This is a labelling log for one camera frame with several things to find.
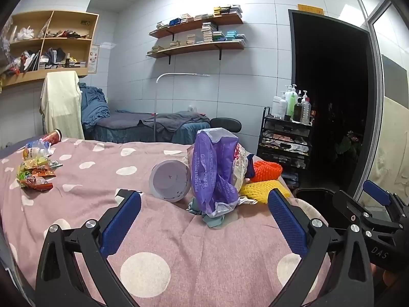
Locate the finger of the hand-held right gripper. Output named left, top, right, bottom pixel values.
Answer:
left=362, top=180, right=409, bottom=222
left=332, top=190, right=400, bottom=231

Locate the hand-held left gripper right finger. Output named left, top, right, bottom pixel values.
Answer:
left=268, top=188, right=374, bottom=307

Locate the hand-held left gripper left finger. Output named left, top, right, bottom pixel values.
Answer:
left=35, top=189, right=143, bottom=307

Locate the black trash bin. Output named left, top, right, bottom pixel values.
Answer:
left=296, top=188, right=340, bottom=228

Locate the yellow foam fruit net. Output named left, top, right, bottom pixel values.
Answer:
left=240, top=181, right=283, bottom=204

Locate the orange foam fruit net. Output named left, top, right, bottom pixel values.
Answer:
left=247, top=161, right=283, bottom=183

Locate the white paper cup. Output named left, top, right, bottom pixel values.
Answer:
left=149, top=159, right=192, bottom=203

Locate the white plastic bag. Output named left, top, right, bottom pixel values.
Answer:
left=16, top=25, right=35, bottom=41
left=232, top=144, right=250, bottom=193

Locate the teal cloth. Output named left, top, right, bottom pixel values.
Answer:
left=187, top=196, right=238, bottom=230

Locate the purple plastic bag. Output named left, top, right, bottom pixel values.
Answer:
left=191, top=128, right=241, bottom=227

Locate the potted plant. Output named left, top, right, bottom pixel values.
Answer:
left=335, top=130, right=363, bottom=167

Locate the black trolley cart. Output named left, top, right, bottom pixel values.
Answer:
left=256, top=106, right=314, bottom=189

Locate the pink polka dot blanket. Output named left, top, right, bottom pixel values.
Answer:
left=0, top=137, right=333, bottom=307

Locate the aluminium framed glass door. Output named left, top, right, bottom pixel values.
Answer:
left=351, top=0, right=409, bottom=205

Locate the massage bed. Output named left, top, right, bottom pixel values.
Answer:
left=82, top=110, right=211, bottom=144

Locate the pile of snack wrappers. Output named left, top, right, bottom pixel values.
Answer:
left=16, top=157, right=64, bottom=192

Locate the brown bottle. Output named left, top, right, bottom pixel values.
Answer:
left=293, top=97, right=303, bottom=123

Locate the red paper cup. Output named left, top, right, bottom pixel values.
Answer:
left=42, top=129, right=62, bottom=144

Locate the grey blanket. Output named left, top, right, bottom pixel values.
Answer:
left=139, top=111, right=210, bottom=133

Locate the yellow label plastic bottle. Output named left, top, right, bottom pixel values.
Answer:
left=22, top=140, right=53, bottom=160

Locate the black stool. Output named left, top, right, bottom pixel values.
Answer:
left=210, top=118, right=243, bottom=135

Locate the white pump bottle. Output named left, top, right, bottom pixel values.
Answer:
left=278, top=91, right=290, bottom=120

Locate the blue bedding pile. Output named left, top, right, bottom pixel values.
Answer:
left=78, top=82, right=111, bottom=130

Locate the green pump bottle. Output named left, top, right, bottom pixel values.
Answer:
left=286, top=85, right=299, bottom=117

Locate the white floor lamp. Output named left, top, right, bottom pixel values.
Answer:
left=154, top=73, right=211, bottom=143

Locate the cream cloth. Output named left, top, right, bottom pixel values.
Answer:
left=40, top=70, right=85, bottom=140

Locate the row of flat boxes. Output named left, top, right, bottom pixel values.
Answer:
left=38, top=61, right=87, bottom=70

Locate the wooden cubby shelf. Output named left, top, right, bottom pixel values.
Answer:
left=0, top=9, right=99, bottom=88

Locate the pile of dark clothes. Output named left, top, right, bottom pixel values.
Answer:
left=41, top=47, right=66, bottom=68

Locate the wall poster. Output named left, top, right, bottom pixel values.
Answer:
left=88, top=44, right=100, bottom=74

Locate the wooden wall shelf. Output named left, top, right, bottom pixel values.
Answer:
left=149, top=14, right=244, bottom=39
left=147, top=40, right=246, bottom=63

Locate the orange wall sign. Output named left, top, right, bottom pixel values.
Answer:
left=298, top=4, right=325, bottom=15

